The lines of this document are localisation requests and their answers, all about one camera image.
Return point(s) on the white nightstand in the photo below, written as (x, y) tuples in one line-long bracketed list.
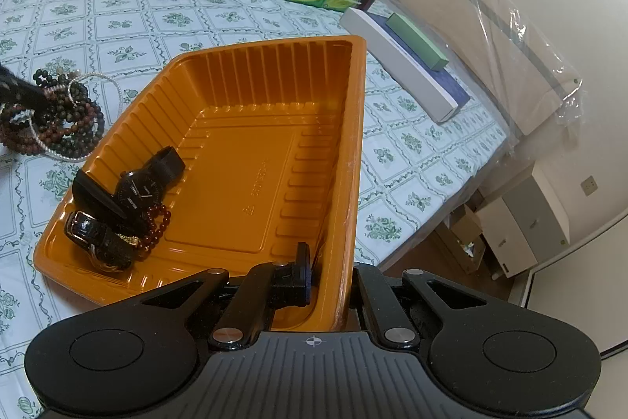
[(525, 222)]

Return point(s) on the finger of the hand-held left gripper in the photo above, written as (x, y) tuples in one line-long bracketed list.
[(24, 92)]

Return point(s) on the wall socket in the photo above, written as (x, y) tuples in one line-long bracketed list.
[(588, 186)]

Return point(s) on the orange plastic tray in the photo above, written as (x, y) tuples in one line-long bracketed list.
[(245, 154)]

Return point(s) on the flat blue box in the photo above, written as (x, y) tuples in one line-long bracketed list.
[(454, 87)]

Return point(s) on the long white box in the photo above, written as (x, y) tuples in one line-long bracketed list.
[(392, 51)]

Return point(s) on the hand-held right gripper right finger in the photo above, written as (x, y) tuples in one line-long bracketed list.
[(368, 286)]

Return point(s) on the large black watch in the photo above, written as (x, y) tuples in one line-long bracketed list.
[(140, 193)]

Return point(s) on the cardboard box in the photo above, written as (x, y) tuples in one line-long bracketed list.
[(466, 227)]

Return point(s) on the clear plastic film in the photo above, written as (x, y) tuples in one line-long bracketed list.
[(539, 55)]

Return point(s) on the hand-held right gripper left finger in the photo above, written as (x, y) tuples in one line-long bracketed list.
[(294, 281)]

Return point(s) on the long green box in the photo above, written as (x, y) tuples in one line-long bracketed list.
[(417, 41)]

